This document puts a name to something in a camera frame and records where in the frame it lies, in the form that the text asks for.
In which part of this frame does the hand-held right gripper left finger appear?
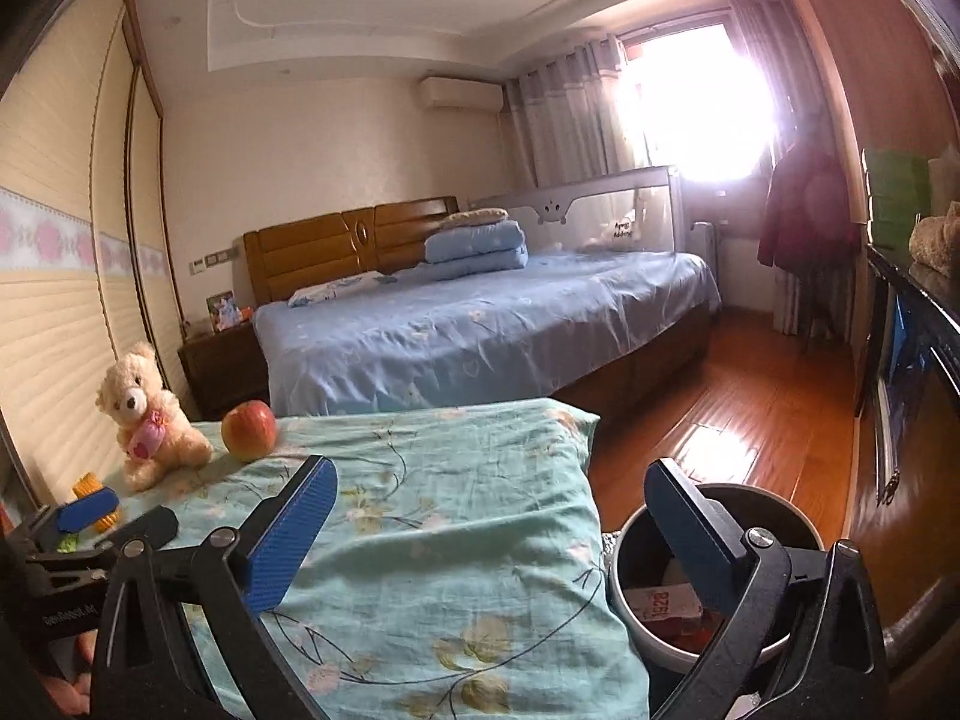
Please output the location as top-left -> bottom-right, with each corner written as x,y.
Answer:
90,454 -> 340,720

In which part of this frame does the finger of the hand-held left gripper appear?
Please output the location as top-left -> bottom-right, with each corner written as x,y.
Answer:
57,486 -> 122,537
82,507 -> 179,554

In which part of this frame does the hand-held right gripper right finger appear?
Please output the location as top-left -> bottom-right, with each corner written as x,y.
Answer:
643,457 -> 890,720

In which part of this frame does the yellow corn toy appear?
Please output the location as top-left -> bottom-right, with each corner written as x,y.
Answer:
71,471 -> 125,530

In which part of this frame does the black round trash bin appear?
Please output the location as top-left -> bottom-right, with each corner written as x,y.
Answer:
606,484 -> 826,674

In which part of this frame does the red and white packet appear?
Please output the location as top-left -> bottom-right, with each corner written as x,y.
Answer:
626,585 -> 721,650

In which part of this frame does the person's left hand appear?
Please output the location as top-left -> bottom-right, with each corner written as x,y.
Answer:
37,626 -> 102,720

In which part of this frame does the cream teddy bear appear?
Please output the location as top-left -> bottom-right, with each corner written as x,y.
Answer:
96,341 -> 215,492

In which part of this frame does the red yellow apple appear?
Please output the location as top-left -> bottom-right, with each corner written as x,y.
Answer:
221,400 -> 277,462

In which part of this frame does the wooden nightstand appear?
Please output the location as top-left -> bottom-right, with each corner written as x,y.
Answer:
178,326 -> 271,421

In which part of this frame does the teal floral sheet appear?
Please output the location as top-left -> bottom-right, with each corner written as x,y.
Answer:
71,399 -> 650,720

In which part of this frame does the cream sliding wardrobe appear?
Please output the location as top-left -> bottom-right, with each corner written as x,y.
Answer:
0,0 -> 188,511

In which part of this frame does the flat white blue pillow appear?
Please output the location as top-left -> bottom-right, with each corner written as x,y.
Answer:
287,275 -> 395,308

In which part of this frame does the bed with blue sheet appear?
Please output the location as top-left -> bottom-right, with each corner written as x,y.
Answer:
253,251 -> 722,421

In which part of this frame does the black glass-door cabinet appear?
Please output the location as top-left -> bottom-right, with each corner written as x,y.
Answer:
855,240 -> 960,511

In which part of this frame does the wooden headboard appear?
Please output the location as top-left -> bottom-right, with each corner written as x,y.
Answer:
242,196 -> 460,308

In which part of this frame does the folded blue blanket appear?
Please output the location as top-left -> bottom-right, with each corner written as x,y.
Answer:
424,221 -> 530,286

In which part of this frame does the dark red coat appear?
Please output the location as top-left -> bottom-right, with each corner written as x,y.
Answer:
756,146 -> 862,271

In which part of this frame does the small patterned pillow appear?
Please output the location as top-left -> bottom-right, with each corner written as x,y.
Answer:
439,208 -> 509,230

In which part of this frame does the brown plush toy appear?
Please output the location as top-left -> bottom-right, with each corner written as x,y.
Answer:
909,202 -> 960,275

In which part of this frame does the stack of green boxes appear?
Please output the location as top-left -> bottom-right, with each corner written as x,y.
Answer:
862,148 -> 935,248

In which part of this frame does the bright window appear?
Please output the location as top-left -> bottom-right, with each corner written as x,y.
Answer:
622,22 -> 781,181

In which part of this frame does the grey patterned curtain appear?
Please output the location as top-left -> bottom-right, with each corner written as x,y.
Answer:
731,0 -> 863,338
504,34 -> 638,185

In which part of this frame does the white air conditioner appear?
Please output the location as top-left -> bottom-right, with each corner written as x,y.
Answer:
418,75 -> 505,113

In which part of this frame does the tall wooden cabinet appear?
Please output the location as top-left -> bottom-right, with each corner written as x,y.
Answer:
772,0 -> 960,256

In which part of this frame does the small photo frame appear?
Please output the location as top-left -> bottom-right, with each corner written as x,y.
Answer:
206,289 -> 252,332

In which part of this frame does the wall switch panel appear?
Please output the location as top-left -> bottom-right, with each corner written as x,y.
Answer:
189,244 -> 241,275

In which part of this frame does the grey bed guard rail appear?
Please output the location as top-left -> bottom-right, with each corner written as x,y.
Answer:
469,165 -> 687,256

